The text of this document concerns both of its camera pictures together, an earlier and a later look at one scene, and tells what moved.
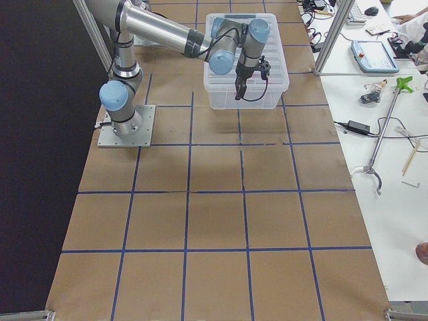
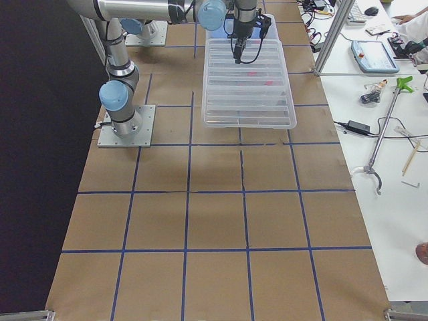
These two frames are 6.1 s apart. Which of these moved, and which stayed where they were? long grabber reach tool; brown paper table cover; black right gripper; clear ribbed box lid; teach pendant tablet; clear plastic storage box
Moved: clear ribbed box lid; black right gripper
Stayed: brown paper table cover; clear plastic storage box; long grabber reach tool; teach pendant tablet
